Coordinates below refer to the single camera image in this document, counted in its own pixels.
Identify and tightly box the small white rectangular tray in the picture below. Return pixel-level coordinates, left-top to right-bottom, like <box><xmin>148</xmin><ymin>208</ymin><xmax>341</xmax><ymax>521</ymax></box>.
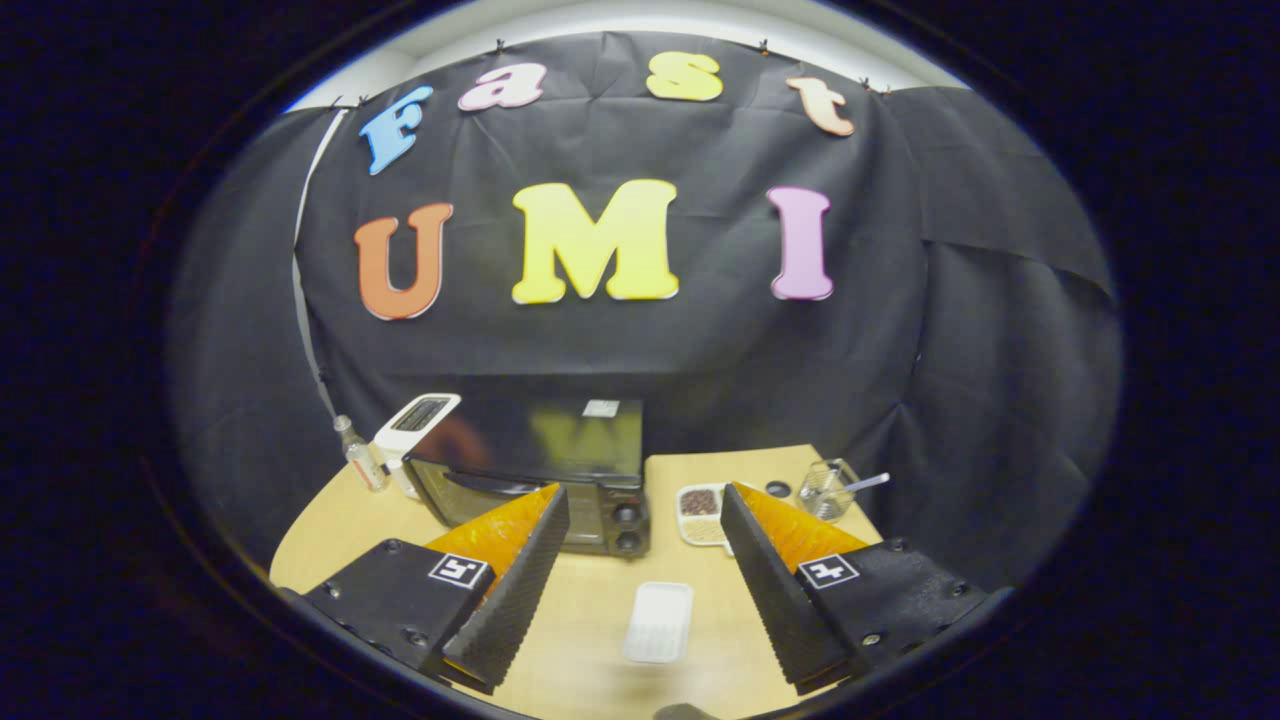
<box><xmin>622</xmin><ymin>581</ymin><xmax>695</xmax><ymax>665</ymax></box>

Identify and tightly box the small clear bottle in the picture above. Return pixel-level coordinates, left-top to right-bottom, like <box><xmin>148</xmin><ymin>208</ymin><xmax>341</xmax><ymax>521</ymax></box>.
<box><xmin>333</xmin><ymin>415</ymin><xmax>389</xmax><ymax>493</ymax></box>

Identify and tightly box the black toaster oven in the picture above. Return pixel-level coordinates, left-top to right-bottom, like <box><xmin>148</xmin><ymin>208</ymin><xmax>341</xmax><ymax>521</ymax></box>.
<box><xmin>402</xmin><ymin>397</ymin><xmax>652</xmax><ymax>558</ymax></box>

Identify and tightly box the white pop-up toaster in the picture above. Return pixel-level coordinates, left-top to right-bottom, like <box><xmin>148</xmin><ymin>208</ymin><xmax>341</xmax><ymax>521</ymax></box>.
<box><xmin>372</xmin><ymin>393</ymin><xmax>463</xmax><ymax>501</ymax></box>

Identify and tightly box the wire mesh holder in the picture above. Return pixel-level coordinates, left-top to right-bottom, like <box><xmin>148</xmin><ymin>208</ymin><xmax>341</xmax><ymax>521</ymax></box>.
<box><xmin>798</xmin><ymin>458</ymin><xmax>861</xmax><ymax>523</ymax></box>

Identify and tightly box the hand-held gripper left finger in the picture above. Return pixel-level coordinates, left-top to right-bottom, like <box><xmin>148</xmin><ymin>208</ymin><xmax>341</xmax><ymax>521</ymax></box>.
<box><xmin>280</xmin><ymin>483</ymin><xmax>571</xmax><ymax>696</ymax></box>

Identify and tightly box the white divided dish with grains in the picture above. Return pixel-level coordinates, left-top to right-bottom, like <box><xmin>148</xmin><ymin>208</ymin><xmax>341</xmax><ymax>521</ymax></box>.
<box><xmin>676</xmin><ymin>483</ymin><xmax>736</xmax><ymax>556</ymax></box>

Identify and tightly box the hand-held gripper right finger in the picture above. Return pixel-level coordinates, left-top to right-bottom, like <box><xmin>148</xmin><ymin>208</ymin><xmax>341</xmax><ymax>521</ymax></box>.
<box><xmin>720</xmin><ymin>482</ymin><xmax>1006</xmax><ymax>696</ymax></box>

